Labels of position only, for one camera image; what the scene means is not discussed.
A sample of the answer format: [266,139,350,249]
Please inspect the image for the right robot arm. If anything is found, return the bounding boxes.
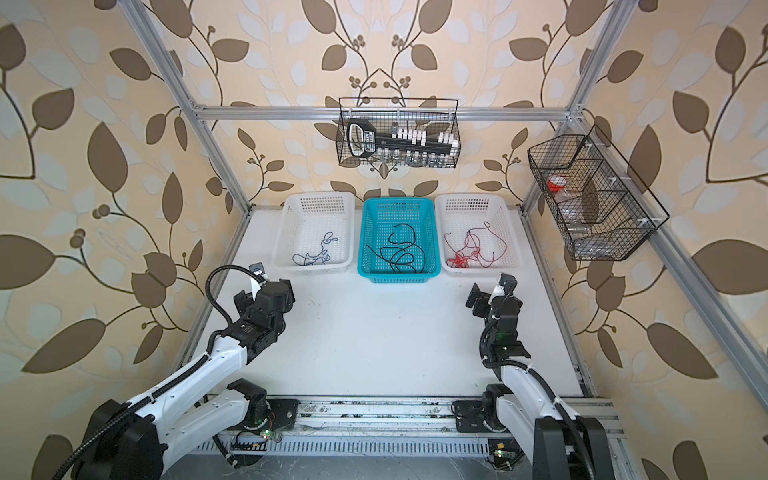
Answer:
[465,274,615,479]

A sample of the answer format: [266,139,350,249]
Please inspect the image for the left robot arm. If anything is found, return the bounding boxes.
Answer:
[53,264,298,479]

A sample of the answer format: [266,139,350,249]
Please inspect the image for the right white plastic basket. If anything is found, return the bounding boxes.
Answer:
[435,194,522,276]

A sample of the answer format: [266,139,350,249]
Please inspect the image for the white plastic basket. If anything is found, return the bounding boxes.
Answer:
[435,194,522,276]
[272,192,355,274]

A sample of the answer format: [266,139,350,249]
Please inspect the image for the left white plastic basket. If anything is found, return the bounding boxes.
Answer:
[272,192,355,274]

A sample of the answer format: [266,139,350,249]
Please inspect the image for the teal plastic basket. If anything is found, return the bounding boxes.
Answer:
[357,197,441,284]

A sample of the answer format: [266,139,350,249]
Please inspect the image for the red item in side basket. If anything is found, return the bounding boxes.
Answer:
[546,175,567,193]

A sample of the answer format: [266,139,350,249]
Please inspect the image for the black tool in basket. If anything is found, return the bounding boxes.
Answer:
[344,119,461,158]

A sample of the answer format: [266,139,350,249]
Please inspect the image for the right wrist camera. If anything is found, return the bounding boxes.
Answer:
[491,273,518,299]

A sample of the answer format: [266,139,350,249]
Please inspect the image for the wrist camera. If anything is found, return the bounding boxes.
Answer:
[491,273,518,299]
[248,262,269,298]

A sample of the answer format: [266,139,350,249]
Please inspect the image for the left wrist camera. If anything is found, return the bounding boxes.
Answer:
[248,262,269,298]

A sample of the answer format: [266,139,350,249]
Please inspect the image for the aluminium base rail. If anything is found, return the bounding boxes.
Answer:
[143,394,625,439]

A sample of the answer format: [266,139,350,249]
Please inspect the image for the side black wire basket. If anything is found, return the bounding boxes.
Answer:
[527,125,670,261]

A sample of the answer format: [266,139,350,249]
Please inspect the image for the back black wire basket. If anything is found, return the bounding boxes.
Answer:
[335,95,462,169]

